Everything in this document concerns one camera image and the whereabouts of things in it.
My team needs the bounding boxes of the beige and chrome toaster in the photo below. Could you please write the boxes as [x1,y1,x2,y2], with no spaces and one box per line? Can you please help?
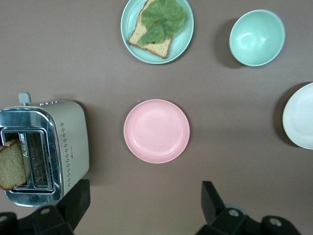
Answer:
[0,92,90,208]

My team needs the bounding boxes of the toast slice under lettuce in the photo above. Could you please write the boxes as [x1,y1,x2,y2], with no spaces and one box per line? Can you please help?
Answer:
[128,0,176,59]

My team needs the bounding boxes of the green plate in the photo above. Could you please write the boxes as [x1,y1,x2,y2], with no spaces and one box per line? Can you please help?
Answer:
[120,0,195,65]

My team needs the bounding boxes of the pink plate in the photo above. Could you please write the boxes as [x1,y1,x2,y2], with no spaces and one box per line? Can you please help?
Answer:
[123,98,191,164]

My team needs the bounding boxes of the brown bread slice in toaster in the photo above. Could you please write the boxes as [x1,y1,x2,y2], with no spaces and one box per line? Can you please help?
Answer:
[0,139,30,191]

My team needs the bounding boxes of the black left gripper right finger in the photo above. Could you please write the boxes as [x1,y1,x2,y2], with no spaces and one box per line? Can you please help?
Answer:
[195,180,248,235]

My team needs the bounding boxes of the beige plate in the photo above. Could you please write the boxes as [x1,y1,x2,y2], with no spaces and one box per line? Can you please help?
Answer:
[282,82,313,150]

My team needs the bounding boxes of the green lettuce leaf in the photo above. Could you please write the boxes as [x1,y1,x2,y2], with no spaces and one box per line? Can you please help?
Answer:
[137,0,187,47]

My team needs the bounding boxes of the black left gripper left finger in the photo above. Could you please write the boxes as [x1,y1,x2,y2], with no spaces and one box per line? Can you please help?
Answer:
[31,178,91,235]

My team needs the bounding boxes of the green bowl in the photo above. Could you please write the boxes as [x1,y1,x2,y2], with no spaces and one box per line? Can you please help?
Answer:
[229,9,286,67]

